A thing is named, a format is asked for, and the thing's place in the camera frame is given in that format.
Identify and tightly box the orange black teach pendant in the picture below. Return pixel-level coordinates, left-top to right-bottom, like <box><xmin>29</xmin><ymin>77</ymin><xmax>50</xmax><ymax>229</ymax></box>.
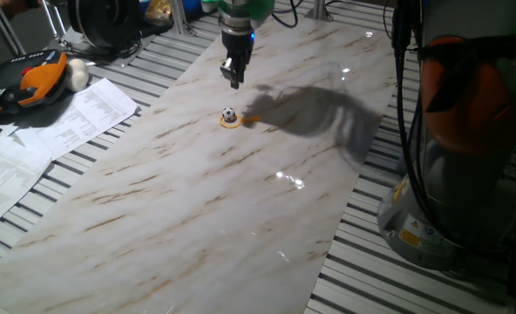
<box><xmin>0</xmin><ymin>49</ymin><xmax>70</xmax><ymax>116</ymax></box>

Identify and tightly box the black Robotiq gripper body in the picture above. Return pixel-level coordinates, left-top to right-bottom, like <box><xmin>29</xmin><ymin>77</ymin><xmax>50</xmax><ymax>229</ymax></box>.
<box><xmin>221</xmin><ymin>29</ymin><xmax>255</xmax><ymax>62</ymax></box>

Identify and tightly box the aluminium profile post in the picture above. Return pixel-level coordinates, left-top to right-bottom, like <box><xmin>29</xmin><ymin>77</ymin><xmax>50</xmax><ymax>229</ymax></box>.
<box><xmin>304</xmin><ymin>0</ymin><xmax>334</xmax><ymax>23</ymax></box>
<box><xmin>169</xmin><ymin>0</ymin><xmax>197</xmax><ymax>37</ymax></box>

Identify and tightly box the yellow plastic bubble ring wand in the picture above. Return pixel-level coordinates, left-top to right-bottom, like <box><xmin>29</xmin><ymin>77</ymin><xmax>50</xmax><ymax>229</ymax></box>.
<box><xmin>219</xmin><ymin>112</ymin><xmax>262</xmax><ymax>130</ymax></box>

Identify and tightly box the black cable bundle on arm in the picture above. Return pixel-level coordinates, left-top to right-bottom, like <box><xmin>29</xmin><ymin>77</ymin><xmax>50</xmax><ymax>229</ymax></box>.
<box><xmin>383</xmin><ymin>0</ymin><xmax>449</xmax><ymax>245</ymax></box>

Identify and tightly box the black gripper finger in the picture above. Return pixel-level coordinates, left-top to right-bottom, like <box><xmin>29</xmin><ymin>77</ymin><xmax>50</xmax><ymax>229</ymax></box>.
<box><xmin>220</xmin><ymin>56</ymin><xmax>236</xmax><ymax>84</ymax></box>
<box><xmin>234</xmin><ymin>51</ymin><xmax>248</xmax><ymax>91</ymax></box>

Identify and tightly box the black strap on arm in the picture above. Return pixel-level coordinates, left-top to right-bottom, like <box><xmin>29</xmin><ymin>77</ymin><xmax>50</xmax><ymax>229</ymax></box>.
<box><xmin>418</xmin><ymin>33</ymin><xmax>516</xmax><ymax>115</ymax></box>

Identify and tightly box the thin black looped cable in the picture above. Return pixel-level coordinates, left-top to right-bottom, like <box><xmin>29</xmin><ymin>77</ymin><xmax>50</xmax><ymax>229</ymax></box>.
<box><xmin>269</xmin><ymin>0</ymin><xmax>311</xmax><ymax>30</ymax></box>

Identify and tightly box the printed white paper sheet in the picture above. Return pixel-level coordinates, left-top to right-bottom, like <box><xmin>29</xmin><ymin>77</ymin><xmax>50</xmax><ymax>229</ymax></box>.
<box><xmin>12</xmin><ymin>78</ymin><xmax>139</xmax><ymax>161</ymax></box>
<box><xmin>0</xmin><ymin>133</ymin><xmax>53</xmax><ymax>237</ymax></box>

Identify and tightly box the gold foil bag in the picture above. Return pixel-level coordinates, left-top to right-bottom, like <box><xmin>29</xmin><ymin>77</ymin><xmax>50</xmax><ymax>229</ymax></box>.
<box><xmin>145</xmin><ymin>0</ymin><xmax>174</xmax><ymax>27</ymax></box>

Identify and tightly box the metal tripod leg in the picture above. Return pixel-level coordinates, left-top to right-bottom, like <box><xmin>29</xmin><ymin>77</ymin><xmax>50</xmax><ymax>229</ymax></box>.
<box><xmin>0</xmin><ymin>0</ymin><xmax>27</xmax><ymax>57</ymax></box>
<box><xmin>38</xmin><ymin>0</ymin><xmax>69</xmax><ymax>46</ymax></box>

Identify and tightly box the black round machine housing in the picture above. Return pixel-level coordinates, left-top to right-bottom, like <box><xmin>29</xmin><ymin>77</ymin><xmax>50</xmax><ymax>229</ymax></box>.
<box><xmin>67</xmin><ymin>0</ymin><xmax>142</xmax><ymax>50</ymax></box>

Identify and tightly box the marble pattern table sheet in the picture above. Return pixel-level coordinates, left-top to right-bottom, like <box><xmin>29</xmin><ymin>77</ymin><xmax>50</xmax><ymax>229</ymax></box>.
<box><xmin>0</xmin><ymin>12</ymin><xmax>397</xmax><ymax>314</ymax></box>

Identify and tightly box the cream white rounded object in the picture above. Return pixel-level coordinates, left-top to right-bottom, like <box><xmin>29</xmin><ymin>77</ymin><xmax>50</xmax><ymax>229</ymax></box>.
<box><xmin>63</xmin><ymin>58</ymin><xmax>91</xmax><ymax>93</ymax></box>

